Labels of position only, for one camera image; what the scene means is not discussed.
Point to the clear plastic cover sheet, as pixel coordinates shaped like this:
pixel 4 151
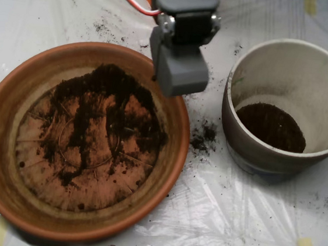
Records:
pixel 216 208

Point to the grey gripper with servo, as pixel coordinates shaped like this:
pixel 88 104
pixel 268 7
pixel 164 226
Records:
pixel 184 72

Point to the dark potting soil layer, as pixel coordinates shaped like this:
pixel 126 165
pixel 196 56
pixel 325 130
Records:
pixel 270 127

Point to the dark potting soil pile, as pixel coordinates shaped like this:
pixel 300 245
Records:
pixel 115 85

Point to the white ceramic plant pot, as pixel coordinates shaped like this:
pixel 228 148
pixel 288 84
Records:
pixel 303 79

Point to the terracotta clay saucer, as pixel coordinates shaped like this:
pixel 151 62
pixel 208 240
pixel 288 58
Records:
pixel 83 223

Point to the small spilled soil clump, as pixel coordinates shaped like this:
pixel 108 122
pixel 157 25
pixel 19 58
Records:
pixel 202 137

